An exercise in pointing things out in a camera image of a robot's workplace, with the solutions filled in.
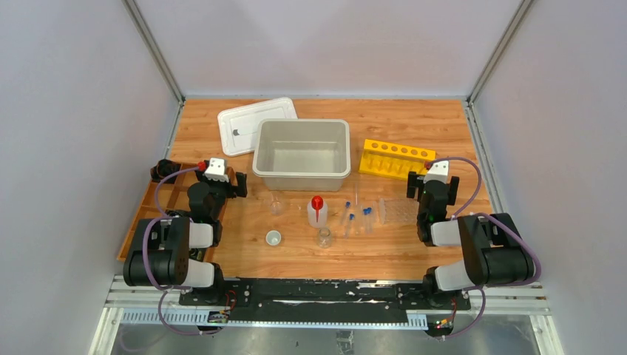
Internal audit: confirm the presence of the small white cup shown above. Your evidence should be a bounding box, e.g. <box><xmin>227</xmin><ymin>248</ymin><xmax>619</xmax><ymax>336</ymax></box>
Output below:
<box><xmin>265</xmin><ymin>230</ymin><xmax>282</xmax><ymax>246</ymax></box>

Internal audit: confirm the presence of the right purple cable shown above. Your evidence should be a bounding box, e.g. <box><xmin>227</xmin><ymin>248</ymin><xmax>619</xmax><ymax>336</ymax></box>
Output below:
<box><xmin>427</xmin><ymin>156</ymin><xmax>543</xmax><ymax>339</ymax></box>

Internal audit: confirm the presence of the yellow test tube rack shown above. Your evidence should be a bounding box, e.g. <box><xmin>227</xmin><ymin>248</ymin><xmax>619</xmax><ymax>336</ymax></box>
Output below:
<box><xmin>358</xmin><ymin>139</ymin><xmax>436</xmax><ymax>180</ymax></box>

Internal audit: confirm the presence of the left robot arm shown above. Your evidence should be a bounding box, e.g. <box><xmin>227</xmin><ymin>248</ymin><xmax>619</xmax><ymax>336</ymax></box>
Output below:
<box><xmin>123</xmin><ymin>158</ymin><xmax>248</xmax><ymax>305</ymax></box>

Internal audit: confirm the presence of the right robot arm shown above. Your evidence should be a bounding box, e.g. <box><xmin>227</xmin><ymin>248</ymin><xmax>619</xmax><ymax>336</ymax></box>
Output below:
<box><xmin>407</xmin><ymin>172</ymin><xmax>538</xmax><ymax>309</ymax></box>

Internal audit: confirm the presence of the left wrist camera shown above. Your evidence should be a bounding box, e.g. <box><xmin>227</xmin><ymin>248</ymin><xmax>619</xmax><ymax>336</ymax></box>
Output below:
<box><xmin>203</xmin><ymin>158</ymin><xmax>230</xmax><ymax>182</ymax></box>

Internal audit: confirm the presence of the beige plastic bin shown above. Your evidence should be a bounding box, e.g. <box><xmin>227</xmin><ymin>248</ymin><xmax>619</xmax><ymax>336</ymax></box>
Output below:
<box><xmin>252</xmin><ymin>118</ymin><xmax>351</xmax><ymax>192</ymax></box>

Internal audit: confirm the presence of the wash bottle red cap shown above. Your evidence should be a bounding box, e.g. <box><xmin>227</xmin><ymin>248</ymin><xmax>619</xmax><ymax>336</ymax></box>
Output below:
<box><xmin>307</xmin><ymin>195</ymin><xmax>328</xmax><ymax>229</ymax></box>

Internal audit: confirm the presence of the white bin lid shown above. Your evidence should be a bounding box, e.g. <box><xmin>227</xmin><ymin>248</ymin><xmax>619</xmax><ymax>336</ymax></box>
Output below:
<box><xmin>217</xmin><ymin>97</ymin><xmax>298</xmax><ymax>157</ymax></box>

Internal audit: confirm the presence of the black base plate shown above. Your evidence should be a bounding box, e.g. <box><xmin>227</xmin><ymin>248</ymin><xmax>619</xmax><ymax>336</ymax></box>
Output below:
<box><xmin>179</xmin><ymin>278</ymin><xmax>470</xmax><ymax>325</ymax></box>

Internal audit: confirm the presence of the wooden organizer tray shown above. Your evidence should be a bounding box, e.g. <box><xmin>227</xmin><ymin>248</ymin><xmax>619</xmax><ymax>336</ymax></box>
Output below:
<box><xmin>116</xmin><ymin>162</ymin><xmax>231</xmax><ymax>263</ymax></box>

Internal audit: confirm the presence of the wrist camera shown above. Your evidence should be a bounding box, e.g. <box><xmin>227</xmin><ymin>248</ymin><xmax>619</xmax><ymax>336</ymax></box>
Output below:
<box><xmin>424</xmin><ymin>160</ymin><xmax>450</xmax><ymax>183</ymax></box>
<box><xmin>203</xmin><ymin>158</ymin><xmax>230</xmax><ymax>182</ymax></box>

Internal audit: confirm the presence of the purple cable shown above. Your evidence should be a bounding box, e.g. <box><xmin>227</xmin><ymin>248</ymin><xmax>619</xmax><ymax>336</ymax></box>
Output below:
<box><xmin>427</xmin><ymin>156</ymin><xmax>543</xmax><ymax>339</ymax></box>
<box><xmin>140</xmin><ymin>165</ymin><xmax>221</xmax><ymax>337</ymax></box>

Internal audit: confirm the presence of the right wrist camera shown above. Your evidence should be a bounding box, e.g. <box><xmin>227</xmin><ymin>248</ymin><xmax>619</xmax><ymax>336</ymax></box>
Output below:
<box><xmin>424</xmin><ymin>160</ymin><xmax>450</xmax><ymax>183</ymax></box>

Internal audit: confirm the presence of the clear glass beaker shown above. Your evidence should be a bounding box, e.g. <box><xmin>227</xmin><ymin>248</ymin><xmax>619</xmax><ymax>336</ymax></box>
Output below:
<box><xmin>269</xmin><ymin>193</ymin><xmax>285</xmax><ymax>216</ymax></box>

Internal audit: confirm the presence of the blue cap tube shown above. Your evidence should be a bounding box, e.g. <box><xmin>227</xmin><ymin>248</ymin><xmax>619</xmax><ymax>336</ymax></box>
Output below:
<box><xmin>340</xmin><ymin>201</ymin><xmax>351</xmax><ymax>226</ymax></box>
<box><xmin>361</xmin><ymin>208</ymin><xmax>369</xmax><ymax>233</ymax></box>
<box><xmin>343</xmin><ymin>213</ymin><xmax>355</xmax><ymax>238</ymax></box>
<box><xmin>365</xmin><ymin>207</ymin><xmax>373</xmax><ymax>234</ymax></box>

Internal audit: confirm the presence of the small glass jar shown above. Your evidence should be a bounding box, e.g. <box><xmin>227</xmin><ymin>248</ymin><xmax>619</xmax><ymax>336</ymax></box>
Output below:
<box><xmin>317</xmin><ymin>227</ymin><xmax>333</xmax><ymax>249</ymax></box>

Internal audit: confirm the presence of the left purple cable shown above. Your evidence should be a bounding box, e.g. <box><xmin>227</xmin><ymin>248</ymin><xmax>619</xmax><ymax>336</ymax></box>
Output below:
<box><xmin>140</xmin><ymin>165</ymin><xmax>221</xmax><ymax>337</ymax></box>

